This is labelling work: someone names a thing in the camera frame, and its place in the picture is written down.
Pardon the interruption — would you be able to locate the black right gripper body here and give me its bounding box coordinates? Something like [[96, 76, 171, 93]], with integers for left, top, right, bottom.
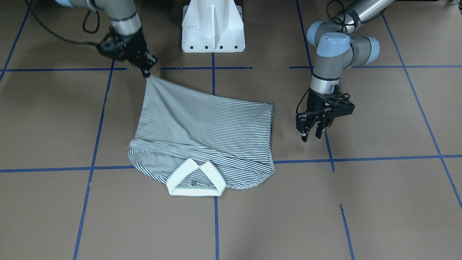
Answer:
[[119, 31, 157, 69]]

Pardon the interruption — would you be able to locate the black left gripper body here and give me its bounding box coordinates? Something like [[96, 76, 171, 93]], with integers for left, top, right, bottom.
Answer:
[[305, 88, 333, 121]]

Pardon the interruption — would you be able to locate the striped polo shirt white collar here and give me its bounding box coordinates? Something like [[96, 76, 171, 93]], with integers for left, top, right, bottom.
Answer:
[[127, 75, 276, 197]]

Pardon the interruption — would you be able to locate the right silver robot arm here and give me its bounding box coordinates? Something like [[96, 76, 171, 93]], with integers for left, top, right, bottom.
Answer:
[[56, 0, 157, 78]]

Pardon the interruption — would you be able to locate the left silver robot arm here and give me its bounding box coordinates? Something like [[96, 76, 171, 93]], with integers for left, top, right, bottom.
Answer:
[[295, 0, 392, 142]]

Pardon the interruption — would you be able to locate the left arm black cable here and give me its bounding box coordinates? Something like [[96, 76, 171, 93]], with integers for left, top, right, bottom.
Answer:
[[295, 87, 311, 116]]

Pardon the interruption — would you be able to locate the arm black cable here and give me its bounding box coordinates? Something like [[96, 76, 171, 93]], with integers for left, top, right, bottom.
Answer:
[[25, 0, 105, 47], [295, 87, 311, 116]]

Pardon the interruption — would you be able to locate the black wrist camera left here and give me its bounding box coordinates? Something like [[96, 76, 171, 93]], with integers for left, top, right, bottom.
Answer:
[[326, 92, 355, 117]]

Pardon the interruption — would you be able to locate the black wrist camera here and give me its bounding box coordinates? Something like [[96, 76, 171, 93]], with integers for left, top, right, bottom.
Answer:
[[96, 35, 126, 61], [326, 92, 355, 117]]

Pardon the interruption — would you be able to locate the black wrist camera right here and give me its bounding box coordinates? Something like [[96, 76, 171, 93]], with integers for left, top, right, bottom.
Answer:
[[96, 35, 126, 61]]

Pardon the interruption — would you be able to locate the white camera mast with base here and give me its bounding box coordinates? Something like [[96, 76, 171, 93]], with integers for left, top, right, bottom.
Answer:
[[180, 0, 246, 53]]

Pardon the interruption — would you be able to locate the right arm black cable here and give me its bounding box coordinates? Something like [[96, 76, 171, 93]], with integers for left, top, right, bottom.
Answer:
[[25, 0, 105, 47]]

